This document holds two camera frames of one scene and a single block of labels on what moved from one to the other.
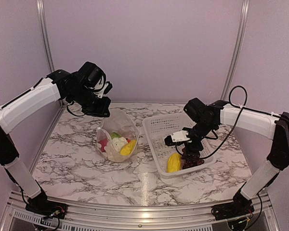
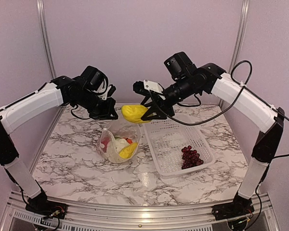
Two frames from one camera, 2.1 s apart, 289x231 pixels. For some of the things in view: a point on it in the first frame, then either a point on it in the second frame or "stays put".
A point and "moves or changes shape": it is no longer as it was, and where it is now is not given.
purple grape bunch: (188, 161) stays put
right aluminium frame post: (237, 49) stays put
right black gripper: (191, 149) → (164, 106)
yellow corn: (174, 162) → (133, 113)
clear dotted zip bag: (117, 139) moves or changes shape
